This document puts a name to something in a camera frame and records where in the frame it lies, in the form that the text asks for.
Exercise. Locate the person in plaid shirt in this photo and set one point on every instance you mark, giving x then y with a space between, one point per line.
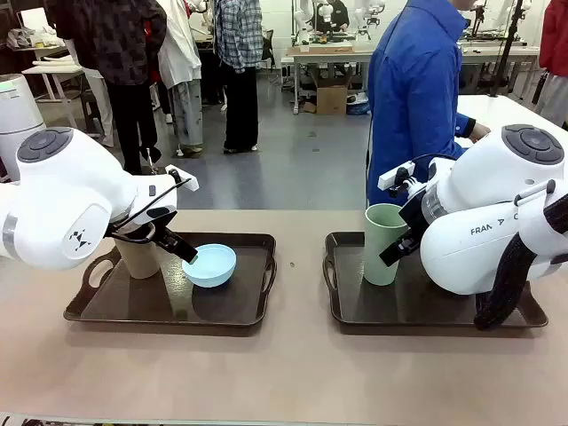
237 53

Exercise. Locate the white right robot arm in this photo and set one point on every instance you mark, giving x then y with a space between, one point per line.
483 186

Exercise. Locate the person in dark patterned jacket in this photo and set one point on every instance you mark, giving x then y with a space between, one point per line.
120 53

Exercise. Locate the long background workbench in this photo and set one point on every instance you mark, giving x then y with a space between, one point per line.
328 54

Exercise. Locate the person in black clothes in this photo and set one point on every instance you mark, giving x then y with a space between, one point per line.
330 13

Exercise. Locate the white background table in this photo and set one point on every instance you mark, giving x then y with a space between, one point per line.
53 71

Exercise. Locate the black tripod stand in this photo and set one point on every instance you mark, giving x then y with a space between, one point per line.
506 49

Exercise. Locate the tan tall cup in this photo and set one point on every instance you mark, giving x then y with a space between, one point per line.
139 262

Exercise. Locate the person's right forearm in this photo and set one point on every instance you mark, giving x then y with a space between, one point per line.
463 125

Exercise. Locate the cardboard box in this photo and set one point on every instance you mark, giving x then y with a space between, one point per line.
330 100

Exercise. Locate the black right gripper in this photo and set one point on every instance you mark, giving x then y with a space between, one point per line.
417 217

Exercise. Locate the person in blue shirt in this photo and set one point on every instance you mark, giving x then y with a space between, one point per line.
408 97

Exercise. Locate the white side table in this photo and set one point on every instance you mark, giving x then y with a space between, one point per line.
497 111

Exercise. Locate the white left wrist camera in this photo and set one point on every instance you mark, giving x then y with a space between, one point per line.
186 183

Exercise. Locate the dark brown serving tray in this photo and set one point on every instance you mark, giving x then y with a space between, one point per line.
133 302
399 306

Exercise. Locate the white air purifier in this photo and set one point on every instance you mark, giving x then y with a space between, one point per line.
18 115

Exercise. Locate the light blue bowl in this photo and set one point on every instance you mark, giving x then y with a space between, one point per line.
210 270

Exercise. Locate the person in red jacket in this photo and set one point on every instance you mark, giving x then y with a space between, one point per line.
554 49

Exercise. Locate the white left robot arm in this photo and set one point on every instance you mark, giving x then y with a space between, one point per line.
66 199

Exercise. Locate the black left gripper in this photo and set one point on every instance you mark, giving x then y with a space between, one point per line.
162 217

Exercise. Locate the person's right hand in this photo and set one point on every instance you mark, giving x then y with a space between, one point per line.
480 132

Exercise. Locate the person in white coat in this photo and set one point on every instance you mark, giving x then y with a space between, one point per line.
184 62

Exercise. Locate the pale green tall cup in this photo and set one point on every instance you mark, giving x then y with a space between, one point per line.
377 248

